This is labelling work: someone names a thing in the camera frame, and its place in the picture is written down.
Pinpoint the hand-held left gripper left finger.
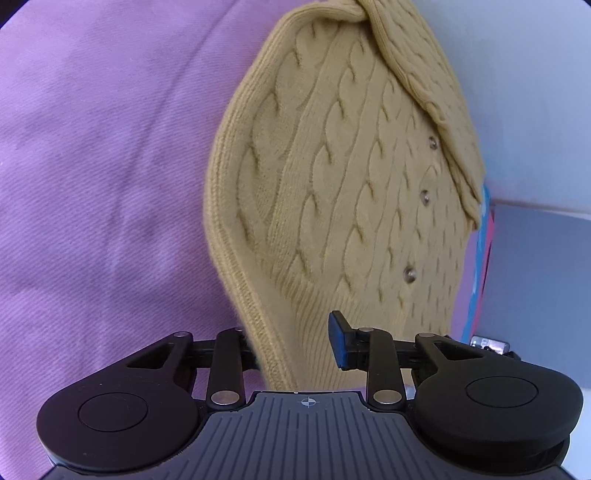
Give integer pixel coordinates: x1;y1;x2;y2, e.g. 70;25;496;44
124;327;259;409

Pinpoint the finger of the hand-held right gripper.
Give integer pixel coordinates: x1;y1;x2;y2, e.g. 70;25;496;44
470;334;523;361

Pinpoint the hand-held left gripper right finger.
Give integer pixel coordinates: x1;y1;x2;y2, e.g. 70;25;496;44
328;311;491;411

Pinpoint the yellow cable knit cardigan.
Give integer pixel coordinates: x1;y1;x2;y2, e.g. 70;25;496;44
202;0;487;394

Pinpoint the colourful printed cloth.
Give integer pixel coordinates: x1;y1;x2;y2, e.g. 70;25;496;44
459;182;497;344

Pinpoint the purple printed bedsheet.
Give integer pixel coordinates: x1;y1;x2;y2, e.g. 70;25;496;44
0;0;490;480

